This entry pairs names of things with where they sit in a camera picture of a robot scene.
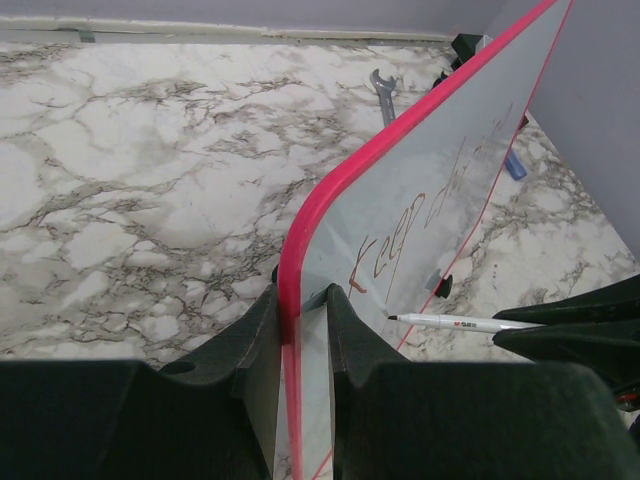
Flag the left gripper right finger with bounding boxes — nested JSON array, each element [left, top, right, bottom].
[[327, 284, 639, 479]]

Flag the silver open-end wrench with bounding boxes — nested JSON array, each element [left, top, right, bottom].
[[370, 69, 397, 127]]

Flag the blue screwdriver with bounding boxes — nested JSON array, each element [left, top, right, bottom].
[[505, 149, 527, 181]]

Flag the black rectangular box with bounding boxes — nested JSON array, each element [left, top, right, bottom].
[[451, 33, 493, 71]]

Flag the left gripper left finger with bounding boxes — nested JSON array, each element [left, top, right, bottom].
[[1, 286, 280, 479]]

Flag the white marker pen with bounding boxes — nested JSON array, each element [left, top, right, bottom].
[[388, 314, 542, 334]]

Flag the blue handled pliers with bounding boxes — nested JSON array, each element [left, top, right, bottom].
[[432, 71, 450, 89]]

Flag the pink framed whiteboard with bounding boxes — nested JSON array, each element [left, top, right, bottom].
[[278, 1, 571, 479]]

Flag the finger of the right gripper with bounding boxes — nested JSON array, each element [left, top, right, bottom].
[[493, 324, 639, 394], [493, 275, 640, 326]]

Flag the black whiteboard stand foot left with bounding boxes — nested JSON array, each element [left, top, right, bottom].
[[435, 274, 453, 299]]

